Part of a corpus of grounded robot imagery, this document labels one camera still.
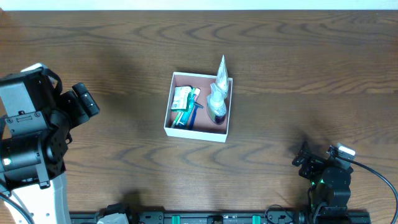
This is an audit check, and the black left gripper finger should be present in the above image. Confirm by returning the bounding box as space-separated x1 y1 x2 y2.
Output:
63 91 89 124
72 83 100 117

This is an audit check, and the white and green soap packet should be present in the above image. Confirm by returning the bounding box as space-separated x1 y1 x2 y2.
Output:
170 86 193 112

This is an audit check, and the small teal toothpaste tube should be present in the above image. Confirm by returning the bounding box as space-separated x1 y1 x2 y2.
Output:
177 88 201 128

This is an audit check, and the clear pump bottle blue liquid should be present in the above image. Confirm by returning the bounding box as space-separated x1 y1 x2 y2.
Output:
206 83 227 125

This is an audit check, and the green and white toothbrush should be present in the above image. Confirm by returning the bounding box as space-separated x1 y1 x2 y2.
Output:
170 86 197 129

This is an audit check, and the blue disposable razor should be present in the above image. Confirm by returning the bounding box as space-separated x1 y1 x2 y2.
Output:
188 103 203 130

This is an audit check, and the white bamboo print tube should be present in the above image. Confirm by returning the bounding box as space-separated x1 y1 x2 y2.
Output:
215 55 229 99

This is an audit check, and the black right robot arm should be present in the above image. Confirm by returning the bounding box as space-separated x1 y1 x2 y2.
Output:
292 141 356 216

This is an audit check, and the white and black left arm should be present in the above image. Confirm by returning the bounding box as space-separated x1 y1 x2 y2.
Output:
1 63 100 223

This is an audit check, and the white box with pink interior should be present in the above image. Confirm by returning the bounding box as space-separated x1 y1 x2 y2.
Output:
164 72 233 142

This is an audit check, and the black rail with green clips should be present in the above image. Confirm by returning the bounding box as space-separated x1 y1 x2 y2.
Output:
70 203 371 224

